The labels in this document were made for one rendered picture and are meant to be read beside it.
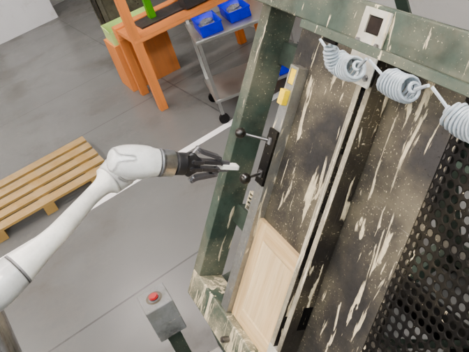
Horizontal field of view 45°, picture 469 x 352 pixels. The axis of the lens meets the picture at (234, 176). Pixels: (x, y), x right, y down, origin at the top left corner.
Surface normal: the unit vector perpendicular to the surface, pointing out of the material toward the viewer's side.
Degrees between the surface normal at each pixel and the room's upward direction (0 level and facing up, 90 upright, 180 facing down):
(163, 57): 90
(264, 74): 90
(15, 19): 76
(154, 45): 90
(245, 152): 90
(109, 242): 0
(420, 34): 56
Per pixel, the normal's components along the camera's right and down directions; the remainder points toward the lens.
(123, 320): -0.27, -0.77
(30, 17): 0.45, 0.18
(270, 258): -0.86, -0.04
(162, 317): 0.44, 0.43
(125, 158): 0.30, -0.17
